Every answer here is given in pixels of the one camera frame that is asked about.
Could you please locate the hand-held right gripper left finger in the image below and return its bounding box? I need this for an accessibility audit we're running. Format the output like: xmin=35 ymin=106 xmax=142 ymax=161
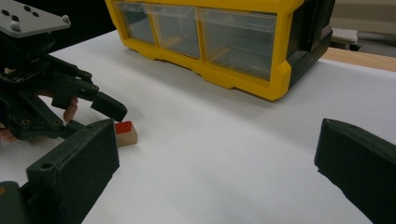
xmin=26 ymin=118 xmax=120 ymax=224

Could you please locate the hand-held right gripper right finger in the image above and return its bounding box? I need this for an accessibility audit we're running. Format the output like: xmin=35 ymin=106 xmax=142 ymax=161
xmin=313 ymin=118 xmax=396 ymax=224

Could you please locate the red topped wooden block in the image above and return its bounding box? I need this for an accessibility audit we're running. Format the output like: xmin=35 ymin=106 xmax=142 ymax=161
xmin=114 ymin=120 xmax=138 ymax=147

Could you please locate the yellow black drawer organizer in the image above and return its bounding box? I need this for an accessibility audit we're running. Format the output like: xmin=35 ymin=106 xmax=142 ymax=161
xmin=104 ymin=0 xmax=337 ymax=102

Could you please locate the white foam mat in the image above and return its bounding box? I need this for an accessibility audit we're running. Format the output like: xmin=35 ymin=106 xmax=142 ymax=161
xmin=0 ymin=29 xmax=396 ymax=224

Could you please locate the wooden table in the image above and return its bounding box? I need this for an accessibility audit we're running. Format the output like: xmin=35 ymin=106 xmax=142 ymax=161
xmin=320 ymin=46 xmax=396 ymax=73

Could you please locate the white power strip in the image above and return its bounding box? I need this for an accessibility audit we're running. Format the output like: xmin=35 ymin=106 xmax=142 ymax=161
xmin=330 ymin=27 xmax=360 ymax=45

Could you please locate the grid of clear drawers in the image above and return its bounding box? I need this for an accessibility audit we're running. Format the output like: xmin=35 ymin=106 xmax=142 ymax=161
xmin=113 ymin=0 xmax=278 ymax=82

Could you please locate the beige wooden cabinet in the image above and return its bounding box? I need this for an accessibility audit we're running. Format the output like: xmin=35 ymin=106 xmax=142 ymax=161
xmin=330 ymin=0 xmax=396 ymax=35

